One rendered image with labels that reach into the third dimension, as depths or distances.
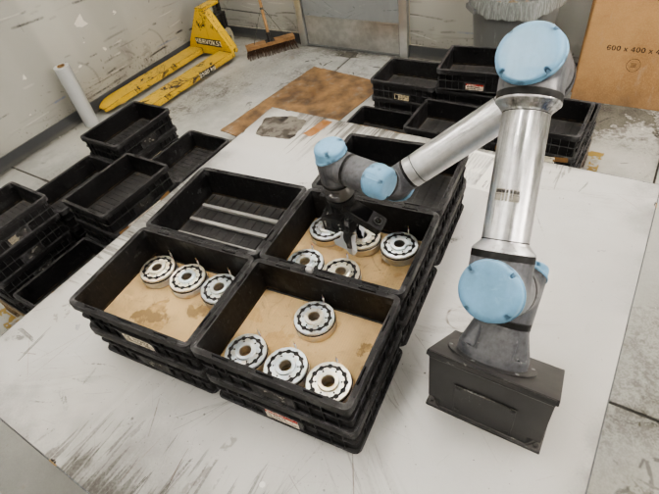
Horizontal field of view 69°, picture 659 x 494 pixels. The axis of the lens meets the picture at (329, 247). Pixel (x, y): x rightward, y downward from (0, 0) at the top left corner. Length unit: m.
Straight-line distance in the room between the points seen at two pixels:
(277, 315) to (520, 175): 0.68
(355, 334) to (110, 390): 0.69
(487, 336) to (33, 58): 3.93
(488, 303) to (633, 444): 1.27
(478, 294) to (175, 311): 0.81
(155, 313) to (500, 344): 0.88
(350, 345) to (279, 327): 0.19
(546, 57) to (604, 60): 2.76
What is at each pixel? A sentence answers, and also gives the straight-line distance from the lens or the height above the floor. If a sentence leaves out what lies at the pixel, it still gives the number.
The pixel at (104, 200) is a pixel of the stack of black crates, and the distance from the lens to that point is 2.55.
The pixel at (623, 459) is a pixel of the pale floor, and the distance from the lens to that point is 2.06.
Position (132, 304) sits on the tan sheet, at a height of 0.83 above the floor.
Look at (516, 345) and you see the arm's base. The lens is 1.07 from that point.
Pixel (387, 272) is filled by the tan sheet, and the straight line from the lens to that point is 1.30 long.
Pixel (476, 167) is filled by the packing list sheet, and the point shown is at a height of 0.70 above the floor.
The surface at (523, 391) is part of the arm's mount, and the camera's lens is 1.02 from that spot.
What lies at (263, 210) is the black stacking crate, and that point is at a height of 0.83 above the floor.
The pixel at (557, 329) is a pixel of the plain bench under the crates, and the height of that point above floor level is 0.70.
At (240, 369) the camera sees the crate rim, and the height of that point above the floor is 0.93.
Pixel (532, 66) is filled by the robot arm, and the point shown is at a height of 1.40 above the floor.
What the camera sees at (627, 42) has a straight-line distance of 3.68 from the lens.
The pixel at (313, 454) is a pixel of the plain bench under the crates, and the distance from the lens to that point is 1.20.
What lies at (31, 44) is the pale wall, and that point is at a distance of 4.40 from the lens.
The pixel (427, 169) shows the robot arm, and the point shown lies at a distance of 1.14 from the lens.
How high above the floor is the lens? 1.80
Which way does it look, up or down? 45 degrees down
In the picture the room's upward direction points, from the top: 11 degrees counter-clockwise
